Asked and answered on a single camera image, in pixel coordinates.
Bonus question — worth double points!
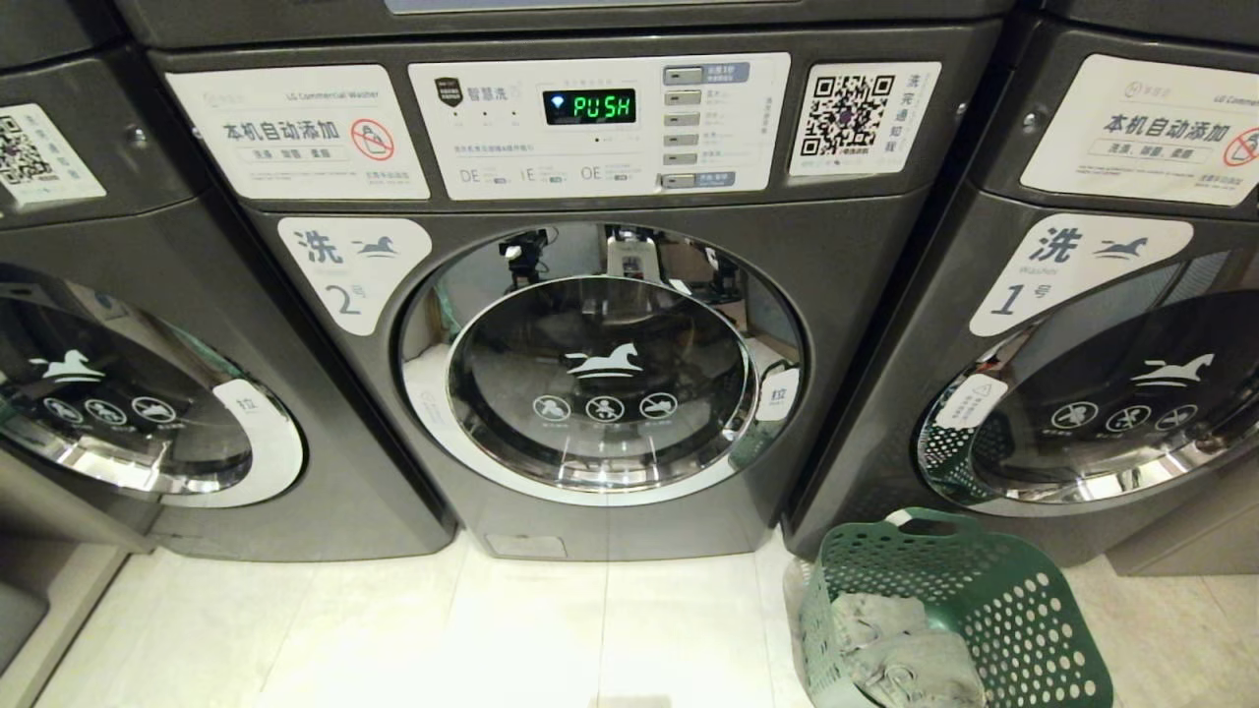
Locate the white control panel with display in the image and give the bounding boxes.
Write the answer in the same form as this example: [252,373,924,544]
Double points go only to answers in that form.
[407,51,792,203]

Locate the grey crumpled clothes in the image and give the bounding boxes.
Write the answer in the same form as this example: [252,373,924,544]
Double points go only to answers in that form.
[832,592,989,708]

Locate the round chrome glass machine door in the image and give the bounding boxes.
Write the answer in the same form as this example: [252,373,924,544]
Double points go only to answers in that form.
[915,248,1259,518]
[395,222,808,508]
[0,264,306,510]

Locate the grey stacked upper machine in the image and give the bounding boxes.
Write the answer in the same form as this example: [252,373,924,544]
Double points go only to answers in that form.
[110,0,1018,50]

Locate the green perforated laundry basket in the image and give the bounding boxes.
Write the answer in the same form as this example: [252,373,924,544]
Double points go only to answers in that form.
[795,507,1114,708]

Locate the grey front-load laundry machine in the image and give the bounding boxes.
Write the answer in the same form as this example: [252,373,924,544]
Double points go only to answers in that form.
[0,47,455,563]
[148,18,1004,563]
[784,12,1259,577]

